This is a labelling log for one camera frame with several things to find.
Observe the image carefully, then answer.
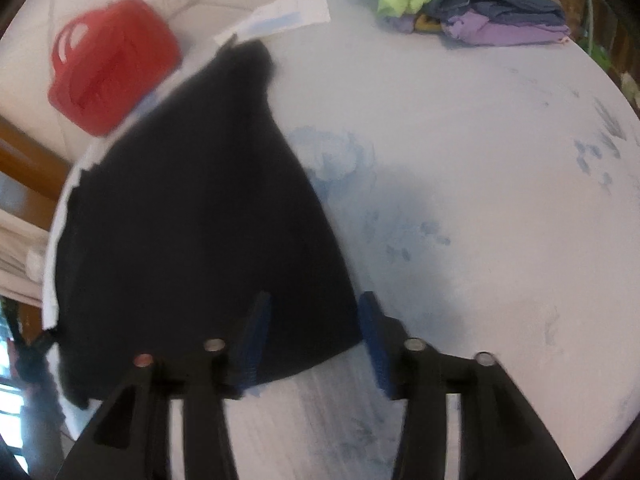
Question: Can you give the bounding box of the black printed t-shirt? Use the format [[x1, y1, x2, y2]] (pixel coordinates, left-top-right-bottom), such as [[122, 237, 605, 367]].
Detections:
[[54, 41, 361, 408]]

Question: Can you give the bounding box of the red small suitcase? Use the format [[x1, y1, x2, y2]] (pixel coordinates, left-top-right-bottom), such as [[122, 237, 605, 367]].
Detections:
[[48, 0, 181, 136]]

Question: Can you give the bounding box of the white paper sheet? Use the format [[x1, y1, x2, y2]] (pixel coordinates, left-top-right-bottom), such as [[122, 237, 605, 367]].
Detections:
[[214, 0, 331, 46]]

